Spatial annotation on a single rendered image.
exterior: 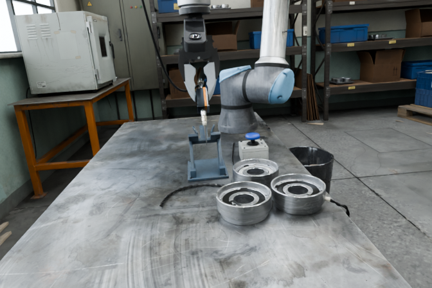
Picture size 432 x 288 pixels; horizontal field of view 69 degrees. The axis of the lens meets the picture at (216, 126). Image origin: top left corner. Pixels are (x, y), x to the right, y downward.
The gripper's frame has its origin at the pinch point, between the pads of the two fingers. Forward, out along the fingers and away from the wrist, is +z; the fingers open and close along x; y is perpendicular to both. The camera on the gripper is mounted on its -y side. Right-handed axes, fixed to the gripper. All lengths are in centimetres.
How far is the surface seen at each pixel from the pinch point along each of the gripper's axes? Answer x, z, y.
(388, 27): -290, -15, 379
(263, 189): -10.1, 16.6, -18.2
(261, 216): -8.1, 18.2, -25.2
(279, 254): -8.9, 19.8, -33.6
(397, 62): -272, 30, 327
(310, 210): -17.6, 19.0, -23.7
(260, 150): -14.3, 16.3, 3.0
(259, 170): -11.9, 17.4, -6.8
